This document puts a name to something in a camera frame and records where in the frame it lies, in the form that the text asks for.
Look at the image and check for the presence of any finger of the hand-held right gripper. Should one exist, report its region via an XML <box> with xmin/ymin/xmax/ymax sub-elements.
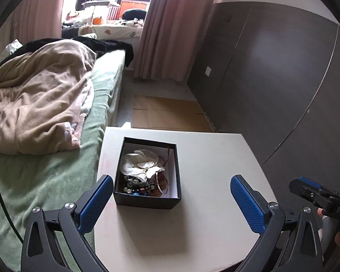
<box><xmin>289</xmin><ymin>176</ymin><xmax>340</xmax><ymax>214</ymax></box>

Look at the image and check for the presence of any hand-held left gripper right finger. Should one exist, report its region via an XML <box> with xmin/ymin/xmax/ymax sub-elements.
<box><xmin>230</xmin><ymin>175</ymin><xmax>324</xmax><ymax>272</ymax></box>

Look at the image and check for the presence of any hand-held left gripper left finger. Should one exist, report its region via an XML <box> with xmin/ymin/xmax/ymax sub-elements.
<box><xmin>20</xmin><ymin>175</ymin><xmax>114</xmax><ymax>272</ymax></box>

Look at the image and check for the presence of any dark bead bracelet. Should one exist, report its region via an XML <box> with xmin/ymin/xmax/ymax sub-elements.
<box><xmin>125</xmin><ymin>183</ymin><xmax>156</xmax><ymax>194</ymax></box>

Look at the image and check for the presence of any black jewelry box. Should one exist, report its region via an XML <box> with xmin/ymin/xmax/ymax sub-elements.
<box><xmin>113</xmin><ymin>137</ymin><xmax>182</xmax><ymax>210</ymax></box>

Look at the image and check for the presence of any white shell flower ornament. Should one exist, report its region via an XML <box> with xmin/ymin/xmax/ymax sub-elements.
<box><xmin>122</xmin><ymin>150</ymin><xmax>165</xmax><ymax>182</ymax></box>

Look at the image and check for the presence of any red cord bracelet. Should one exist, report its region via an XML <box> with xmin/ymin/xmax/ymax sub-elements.
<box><xmin>156</xmin><ymin>147</ymin><xmax>172</xmax><ymax>196</ymax></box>

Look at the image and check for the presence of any green bed sheet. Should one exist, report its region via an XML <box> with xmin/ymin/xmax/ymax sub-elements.
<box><xmin>0</xmin><ymin>48</ymin><xmax>126</xmax><ymax>257</ymax></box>

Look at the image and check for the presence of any flat cardboard sheet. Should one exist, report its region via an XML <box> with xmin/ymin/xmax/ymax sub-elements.
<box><xmin>133</xmin><ymin>95</ymin><xmax>216</xmax><ymax>132</ymax></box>

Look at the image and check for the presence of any beige blanket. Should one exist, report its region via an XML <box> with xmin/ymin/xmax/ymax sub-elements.
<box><xmin>0</xmin><ymin>40</ymin><xmax>98</xmax><ymax>155</ymax></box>

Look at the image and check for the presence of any dark grey wardrobe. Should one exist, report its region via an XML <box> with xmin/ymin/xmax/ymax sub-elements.
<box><xmin>187</xmin><ymin>1</ymin><xmax>340</xmax><ymax>173</ymax></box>

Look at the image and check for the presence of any black cloth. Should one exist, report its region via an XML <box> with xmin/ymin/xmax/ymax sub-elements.
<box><xmin>10</xmin><ymin>36</ymin><xmax>134</xmax><ymax>68</ymax></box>

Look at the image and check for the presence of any patterned white bed sheet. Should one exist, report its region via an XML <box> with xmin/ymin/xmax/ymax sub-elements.
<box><xmin>79</xmin><ymin>23</ymin><xmax>145</xmax><ymax>39</ymax></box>

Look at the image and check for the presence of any wide pink curtain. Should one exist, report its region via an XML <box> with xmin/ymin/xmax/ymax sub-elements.
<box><xmin>134</xmin><ymin>0</ymin><xmax>226</xmax><ymax>82</ymax></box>

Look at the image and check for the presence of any black cushion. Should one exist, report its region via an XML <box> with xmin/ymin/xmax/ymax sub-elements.
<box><xmin>122</xmin><ymin>9</ymin><xmax>147</xmax><ymax>20</ymax></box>

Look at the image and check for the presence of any narrow pink curtain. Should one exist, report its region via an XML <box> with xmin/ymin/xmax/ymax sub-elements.
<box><xmin>8</xmin><ymin>0</ymin><xmax>71</xmax><ymax>44</ymax></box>

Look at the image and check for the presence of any orange box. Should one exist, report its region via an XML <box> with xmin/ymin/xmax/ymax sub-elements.
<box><xmin>119</xmin><ymin>0</ymin><xmax>149</xmax><ymax>20</ymax></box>

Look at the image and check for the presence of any brown wooden bead necklace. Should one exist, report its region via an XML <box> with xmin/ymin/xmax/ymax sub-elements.
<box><xmin>150</xmin><ymin>176</ymin><xmax>170</xmax><ymax>197</ymax></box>

